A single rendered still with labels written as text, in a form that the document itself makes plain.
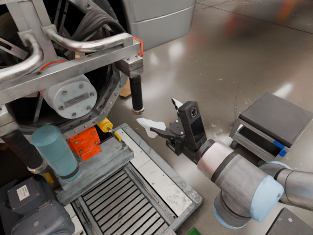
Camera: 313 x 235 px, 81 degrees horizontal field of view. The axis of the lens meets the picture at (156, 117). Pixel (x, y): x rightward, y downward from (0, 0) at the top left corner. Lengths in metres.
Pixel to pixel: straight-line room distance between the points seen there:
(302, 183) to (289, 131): 0.87
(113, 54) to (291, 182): 0.54
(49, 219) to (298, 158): 1.63
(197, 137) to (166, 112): 1.30
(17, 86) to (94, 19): 0.26
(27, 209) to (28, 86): 0.64
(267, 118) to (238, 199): 1.01
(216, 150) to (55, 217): 0.70
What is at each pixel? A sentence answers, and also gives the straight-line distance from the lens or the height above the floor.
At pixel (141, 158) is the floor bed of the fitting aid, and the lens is 1.33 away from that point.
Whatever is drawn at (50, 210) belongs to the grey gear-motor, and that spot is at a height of 0.40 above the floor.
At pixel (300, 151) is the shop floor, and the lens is 1.83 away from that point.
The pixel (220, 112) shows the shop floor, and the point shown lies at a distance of 1.84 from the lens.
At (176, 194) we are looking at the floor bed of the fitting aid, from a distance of 1.22.
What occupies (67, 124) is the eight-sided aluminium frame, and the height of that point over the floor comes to 0.62.
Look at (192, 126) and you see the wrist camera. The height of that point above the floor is 0.89.
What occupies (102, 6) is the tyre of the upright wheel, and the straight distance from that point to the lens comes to 0.80.
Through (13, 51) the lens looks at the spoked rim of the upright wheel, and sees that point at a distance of 0.77.
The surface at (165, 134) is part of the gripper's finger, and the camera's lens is 0.47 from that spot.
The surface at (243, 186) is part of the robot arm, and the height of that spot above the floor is 0.84.
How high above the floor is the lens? 1.20
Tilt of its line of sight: 45 degrees down
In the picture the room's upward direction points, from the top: straight up
